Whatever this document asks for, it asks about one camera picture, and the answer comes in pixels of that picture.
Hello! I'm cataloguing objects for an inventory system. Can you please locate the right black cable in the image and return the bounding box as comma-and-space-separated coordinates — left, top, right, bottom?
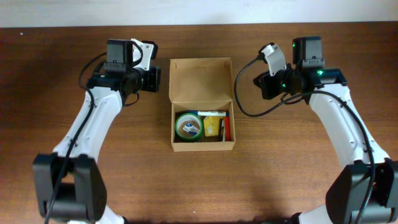
233, 55, 377, 224

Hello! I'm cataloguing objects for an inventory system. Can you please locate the blue whiteboard marker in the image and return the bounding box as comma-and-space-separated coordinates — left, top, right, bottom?
187, 110, 229, 117

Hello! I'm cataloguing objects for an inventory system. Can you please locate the blue white staples box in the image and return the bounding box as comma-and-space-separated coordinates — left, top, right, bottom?
183, 122, 200, 137

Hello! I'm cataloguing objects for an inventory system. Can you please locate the green tape roll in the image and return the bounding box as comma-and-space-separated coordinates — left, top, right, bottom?
175, 113, 203, 141

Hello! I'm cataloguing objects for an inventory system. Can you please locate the brown cardboard box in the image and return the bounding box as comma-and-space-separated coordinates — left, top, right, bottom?
169, 58, 236, 152

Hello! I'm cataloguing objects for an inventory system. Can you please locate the yellow spiral notepad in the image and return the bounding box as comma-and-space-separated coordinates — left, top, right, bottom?
203, 116, 222, 137

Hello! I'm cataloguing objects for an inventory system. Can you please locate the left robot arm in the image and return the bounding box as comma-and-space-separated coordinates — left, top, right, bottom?
32, 39, 161, 224

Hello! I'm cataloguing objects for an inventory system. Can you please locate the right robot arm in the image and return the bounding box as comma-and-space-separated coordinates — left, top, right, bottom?
253, 37, 397, 223

